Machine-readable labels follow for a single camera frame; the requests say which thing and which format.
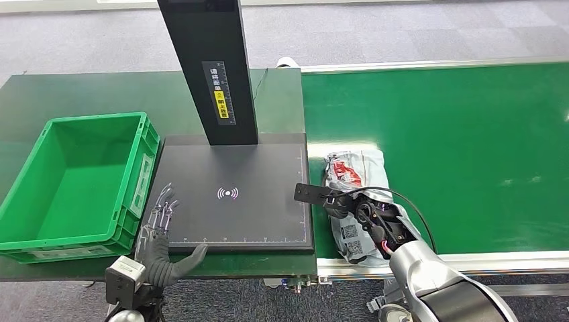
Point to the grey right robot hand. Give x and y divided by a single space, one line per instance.
340 208

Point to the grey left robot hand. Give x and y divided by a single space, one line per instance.
158 262

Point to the white red mailer package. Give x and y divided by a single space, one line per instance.
351 169

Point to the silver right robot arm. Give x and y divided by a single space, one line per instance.
440 284

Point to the black inbound scanner machine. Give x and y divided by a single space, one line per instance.
249 222

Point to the green conveyor belt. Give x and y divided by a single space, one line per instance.
467 133

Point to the green plastic crate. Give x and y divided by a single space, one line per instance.
80 186

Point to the white round object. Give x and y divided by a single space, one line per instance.
288 63

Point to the dark green table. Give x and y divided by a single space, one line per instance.
89 93

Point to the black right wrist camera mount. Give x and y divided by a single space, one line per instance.
311 193

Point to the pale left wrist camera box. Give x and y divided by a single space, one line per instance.
124 277

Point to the silver conveyor frame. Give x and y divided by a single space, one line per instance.
511 262

